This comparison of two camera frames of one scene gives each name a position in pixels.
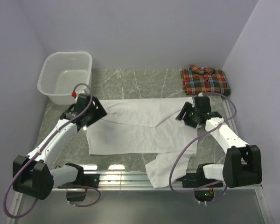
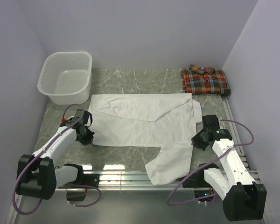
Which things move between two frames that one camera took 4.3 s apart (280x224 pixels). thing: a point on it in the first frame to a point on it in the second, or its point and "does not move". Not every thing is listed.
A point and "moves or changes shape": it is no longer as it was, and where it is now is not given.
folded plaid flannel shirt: (197, 79) does not move
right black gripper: (186, 106) to (196, 142)
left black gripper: (100, 112) to (89, 137)
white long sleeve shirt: (147, 126) moves or changes shape
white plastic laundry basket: (61, 72) does not move
